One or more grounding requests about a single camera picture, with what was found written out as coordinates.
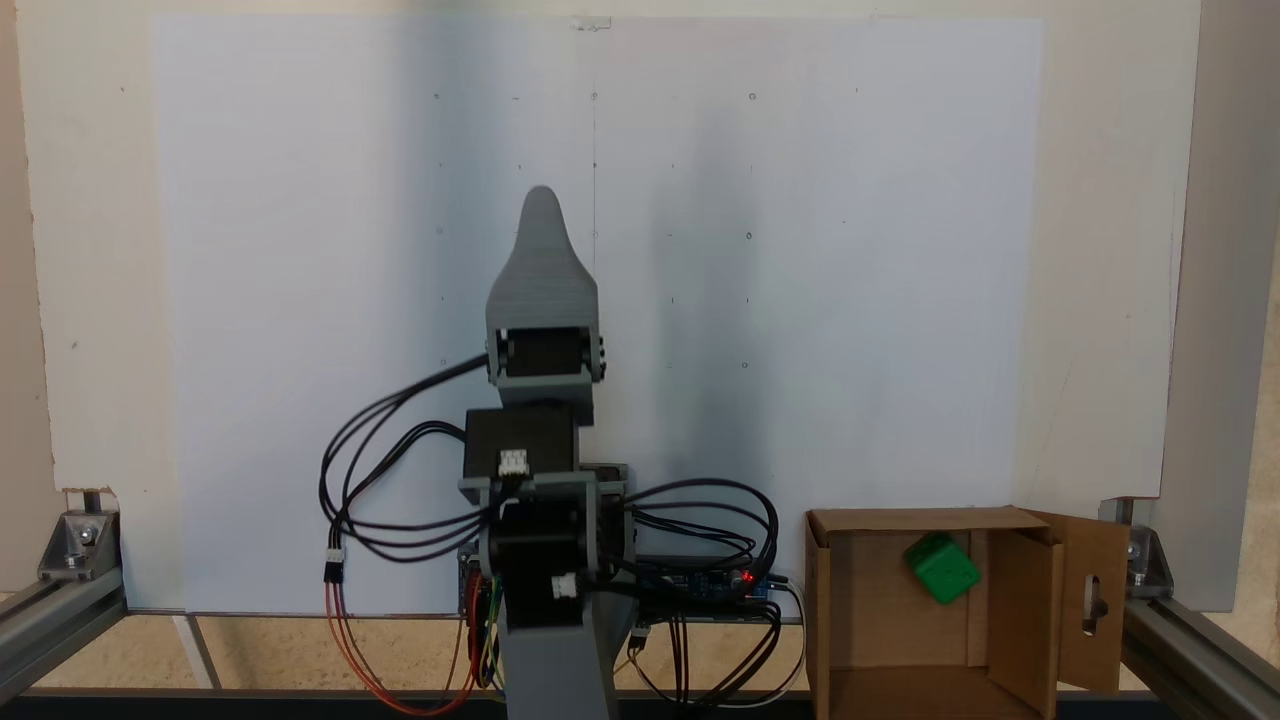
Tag green dice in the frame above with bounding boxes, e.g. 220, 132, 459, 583
903, 532, 983, 606

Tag small motor controller board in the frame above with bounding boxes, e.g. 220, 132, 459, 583
457, 545, 501, 646

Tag aluminium frame post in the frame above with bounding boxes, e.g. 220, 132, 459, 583
0, 578, 129, 706
1122, 598, 1280, 720

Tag white paper sheet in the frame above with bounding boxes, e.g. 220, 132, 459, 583
153, 13, 1044, 614

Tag blue power converter board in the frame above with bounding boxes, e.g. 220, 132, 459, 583
640, 562, 776, 616

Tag orange jumper wire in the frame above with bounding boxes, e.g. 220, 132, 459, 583
325, 580, 486, 717

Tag black extension cable white plug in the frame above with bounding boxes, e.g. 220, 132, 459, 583
320, 500, 351, 586

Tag brown cardboard box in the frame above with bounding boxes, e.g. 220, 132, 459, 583
804, 505, 1133, 720

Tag metal corner bracket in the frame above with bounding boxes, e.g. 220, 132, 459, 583
1100, 497, 1173, 601
38, 488, 123, 583

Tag black servo cable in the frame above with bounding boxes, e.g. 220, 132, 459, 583
600, 478, 782, 601
340, 420, 501, 566
615, 500, 758, 581
318, 355, 493, 546

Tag red jumper wire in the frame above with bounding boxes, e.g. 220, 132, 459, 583
323, 580, 479, 713

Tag grey fixed tapered gripper finger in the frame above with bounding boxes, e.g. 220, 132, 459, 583
487, 185, 601, 331

